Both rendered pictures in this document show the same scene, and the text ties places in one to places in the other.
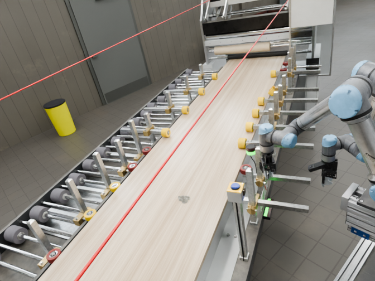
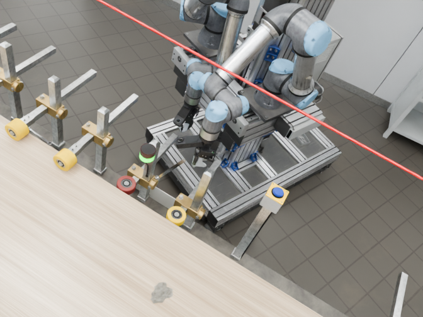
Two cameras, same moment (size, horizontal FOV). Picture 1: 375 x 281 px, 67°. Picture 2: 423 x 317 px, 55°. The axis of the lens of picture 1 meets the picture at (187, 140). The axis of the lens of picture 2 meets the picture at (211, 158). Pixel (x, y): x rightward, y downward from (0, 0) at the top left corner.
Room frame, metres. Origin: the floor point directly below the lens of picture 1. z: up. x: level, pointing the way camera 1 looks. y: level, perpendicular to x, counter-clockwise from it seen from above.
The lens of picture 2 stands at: (1.56, 0.64, 2.34)
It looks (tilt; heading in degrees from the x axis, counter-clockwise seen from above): 49 degrees down; 253
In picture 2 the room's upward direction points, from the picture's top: 22 degrees clockwise
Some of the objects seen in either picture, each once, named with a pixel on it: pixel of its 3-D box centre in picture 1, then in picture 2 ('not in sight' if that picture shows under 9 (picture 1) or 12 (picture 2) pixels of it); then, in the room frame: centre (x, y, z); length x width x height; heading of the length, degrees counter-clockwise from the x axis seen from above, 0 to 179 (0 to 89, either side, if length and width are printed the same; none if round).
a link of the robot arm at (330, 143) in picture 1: (329, 145); (196, 84); (1.31, -0.79, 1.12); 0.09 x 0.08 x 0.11; 94
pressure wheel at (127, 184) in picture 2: (246, 173); (125, 190); (1.55, -0.35, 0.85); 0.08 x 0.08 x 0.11
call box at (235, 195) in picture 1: (236, 193); (274, 198); (1.02, -0.17, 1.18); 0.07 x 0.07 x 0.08; 61
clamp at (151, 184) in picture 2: (260, 177); (142, 178); (1.49, -0.43, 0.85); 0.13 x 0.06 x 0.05; 151
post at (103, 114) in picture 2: not in sight; (101, 146); (1.68, -0.55, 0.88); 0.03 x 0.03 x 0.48; 61
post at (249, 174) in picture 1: (251, 200); (196, 204); (1.25, -0.30, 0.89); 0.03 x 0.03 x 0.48; 61
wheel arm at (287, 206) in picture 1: (269, 204); (196, 191); (1.24, -0.40, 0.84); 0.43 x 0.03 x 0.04; 61
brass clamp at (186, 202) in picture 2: (253, 203); (189, 207); (1.27, -0.31, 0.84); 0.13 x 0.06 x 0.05; 151
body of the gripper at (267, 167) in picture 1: (267, 159); (206, 144); (1.26, -0.41, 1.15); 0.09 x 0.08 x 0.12; 171
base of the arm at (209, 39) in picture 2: not in sight; (213, 33); (1.21, -1.28, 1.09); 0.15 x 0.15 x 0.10
